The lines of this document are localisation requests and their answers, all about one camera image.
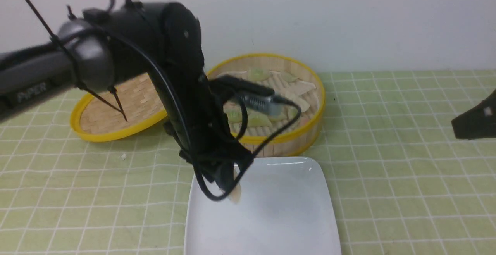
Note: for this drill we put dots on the white pinkish dumpling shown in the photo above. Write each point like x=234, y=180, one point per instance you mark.
x=302, y=104

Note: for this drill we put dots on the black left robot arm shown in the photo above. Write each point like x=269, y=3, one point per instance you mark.
x=102, y=49

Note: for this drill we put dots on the pale white dumpling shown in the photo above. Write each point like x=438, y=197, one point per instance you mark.
x=235, y=194

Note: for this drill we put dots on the pale green dumpling back right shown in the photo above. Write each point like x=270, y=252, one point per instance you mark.
x=288, y=77

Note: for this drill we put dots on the green dumpling front centre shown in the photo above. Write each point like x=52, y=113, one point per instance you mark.
x=258, y=120

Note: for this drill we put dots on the yellow rimmed bamboo steamer basket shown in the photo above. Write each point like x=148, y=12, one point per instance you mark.
x=302, y=134

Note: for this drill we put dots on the yellow rimmed bamboo steamer lid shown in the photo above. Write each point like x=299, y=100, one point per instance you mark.
x=94, y=121

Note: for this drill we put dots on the white steamer liner paper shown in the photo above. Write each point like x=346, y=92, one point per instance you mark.
x=305, y=89

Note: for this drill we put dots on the green checked tablecloth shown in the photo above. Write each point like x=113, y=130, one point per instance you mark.
x=399, y=181

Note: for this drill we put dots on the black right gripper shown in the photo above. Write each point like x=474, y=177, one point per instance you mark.
x=477, y=123

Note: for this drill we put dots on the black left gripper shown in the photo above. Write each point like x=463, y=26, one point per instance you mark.
x=197, y=121

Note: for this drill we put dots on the green dumpling front left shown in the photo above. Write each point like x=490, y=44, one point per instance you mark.
x=234, y=116

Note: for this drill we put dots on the white square plate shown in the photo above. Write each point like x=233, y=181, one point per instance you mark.
x=284, y=209

